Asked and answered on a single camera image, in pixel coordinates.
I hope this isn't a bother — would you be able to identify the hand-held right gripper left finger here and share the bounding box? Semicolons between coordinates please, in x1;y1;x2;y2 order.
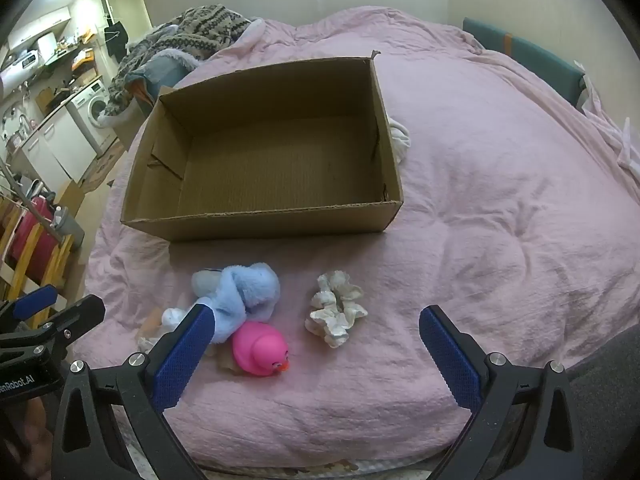
51;304;216;480

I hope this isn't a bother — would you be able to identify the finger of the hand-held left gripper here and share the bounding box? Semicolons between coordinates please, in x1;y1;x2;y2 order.
30;294;107;357
0;284;59;322

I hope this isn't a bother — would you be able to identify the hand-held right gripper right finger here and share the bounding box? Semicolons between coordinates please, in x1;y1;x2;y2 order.
419;305;585;480

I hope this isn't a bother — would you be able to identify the white sock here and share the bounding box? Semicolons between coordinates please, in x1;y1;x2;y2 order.
161;305;198;333

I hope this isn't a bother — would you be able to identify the pink rubber duck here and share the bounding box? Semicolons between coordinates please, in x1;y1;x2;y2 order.
231;322;291;377

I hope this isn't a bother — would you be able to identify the blue fluffy scrunchie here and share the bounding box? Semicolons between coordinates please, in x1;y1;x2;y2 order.
191;262;281;346

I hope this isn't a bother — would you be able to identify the cream satin scrunchie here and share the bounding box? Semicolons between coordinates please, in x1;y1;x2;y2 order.
305;271;369;348

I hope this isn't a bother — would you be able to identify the brown cardboard box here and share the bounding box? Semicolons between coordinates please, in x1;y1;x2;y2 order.
120;51;405;242

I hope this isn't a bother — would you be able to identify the red suitcase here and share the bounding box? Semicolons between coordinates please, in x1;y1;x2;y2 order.
10;197;61;281

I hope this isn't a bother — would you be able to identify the grey bin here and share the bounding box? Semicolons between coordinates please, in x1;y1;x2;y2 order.
50;205;86;248

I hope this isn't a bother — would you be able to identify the pink blanket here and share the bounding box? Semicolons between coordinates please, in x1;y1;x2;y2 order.
82;6;640;468

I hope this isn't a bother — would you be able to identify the white cabinet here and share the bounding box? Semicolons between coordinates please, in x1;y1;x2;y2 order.
17;105;98;191

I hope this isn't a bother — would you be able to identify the white washing machine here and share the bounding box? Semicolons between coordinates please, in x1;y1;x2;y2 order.
67;80;118;153

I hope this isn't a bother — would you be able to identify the white cloth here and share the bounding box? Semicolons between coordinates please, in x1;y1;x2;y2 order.
389;117;412;163

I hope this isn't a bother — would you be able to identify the white kitchen appliance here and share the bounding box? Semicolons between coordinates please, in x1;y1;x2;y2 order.
2;52;40;81

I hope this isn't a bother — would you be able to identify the black hanging garment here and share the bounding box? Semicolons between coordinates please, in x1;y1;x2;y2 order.
104;20;130;58

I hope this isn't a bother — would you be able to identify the white crumpled sheet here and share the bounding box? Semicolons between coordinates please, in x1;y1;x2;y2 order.
580;75;640;181

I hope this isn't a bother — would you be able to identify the teal pillow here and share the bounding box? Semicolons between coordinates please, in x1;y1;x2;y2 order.
462;16;586;108

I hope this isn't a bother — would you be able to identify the patterned knit blanket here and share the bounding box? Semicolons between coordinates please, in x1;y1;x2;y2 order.
97;5;253;121

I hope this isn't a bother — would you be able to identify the wooden rail frame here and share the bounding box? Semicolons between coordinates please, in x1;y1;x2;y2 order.
0;195;76;306

